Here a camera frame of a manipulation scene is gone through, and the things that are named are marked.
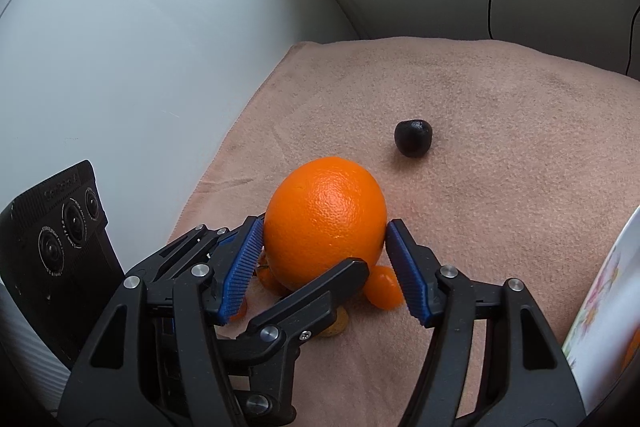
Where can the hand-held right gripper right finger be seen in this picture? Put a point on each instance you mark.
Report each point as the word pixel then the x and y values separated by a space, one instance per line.
pixel 407 277

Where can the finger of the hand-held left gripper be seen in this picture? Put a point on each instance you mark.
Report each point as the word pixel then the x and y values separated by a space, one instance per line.
pixel 180 252
pixel 310 307

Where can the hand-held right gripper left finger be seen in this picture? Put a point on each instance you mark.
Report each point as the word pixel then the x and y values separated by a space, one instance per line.
pixel 240 277

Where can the smooth orange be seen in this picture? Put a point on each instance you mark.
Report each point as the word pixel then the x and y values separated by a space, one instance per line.
pixel 325 212

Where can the white floral bowl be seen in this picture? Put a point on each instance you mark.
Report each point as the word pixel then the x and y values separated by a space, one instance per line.
pixel 605 307

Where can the small tan fruit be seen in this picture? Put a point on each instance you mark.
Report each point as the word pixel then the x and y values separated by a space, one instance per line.
pixel 337 324

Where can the dark round fruit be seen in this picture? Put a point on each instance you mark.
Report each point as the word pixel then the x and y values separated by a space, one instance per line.
pixel 413 138

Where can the beige table cloth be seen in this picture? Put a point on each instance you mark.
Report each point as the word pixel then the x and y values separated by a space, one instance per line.
pixel 500 157

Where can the white cabinet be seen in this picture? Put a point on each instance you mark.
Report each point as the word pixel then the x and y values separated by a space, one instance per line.
pixel 125 82

